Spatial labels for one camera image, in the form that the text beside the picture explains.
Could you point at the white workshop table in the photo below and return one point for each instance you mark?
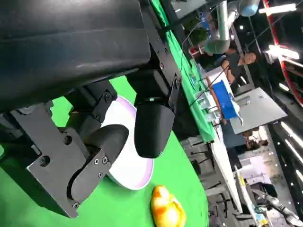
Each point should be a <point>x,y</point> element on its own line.
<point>225,165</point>

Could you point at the orange white toy bread roll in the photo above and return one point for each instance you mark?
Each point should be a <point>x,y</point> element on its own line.
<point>168,208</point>

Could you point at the lilac plate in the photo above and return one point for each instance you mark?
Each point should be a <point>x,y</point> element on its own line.
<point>132,170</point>

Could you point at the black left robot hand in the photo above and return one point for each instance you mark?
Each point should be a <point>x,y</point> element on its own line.
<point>71,47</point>

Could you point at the green cloth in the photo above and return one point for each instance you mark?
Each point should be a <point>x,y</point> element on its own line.
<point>132,208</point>

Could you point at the grey board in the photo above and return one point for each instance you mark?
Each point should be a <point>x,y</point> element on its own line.
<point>260,111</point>

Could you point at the person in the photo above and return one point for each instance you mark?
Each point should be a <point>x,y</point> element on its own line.
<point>249,59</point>
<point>233,63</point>

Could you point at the blue plastic box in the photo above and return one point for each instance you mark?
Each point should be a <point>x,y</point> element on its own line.
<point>223,101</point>

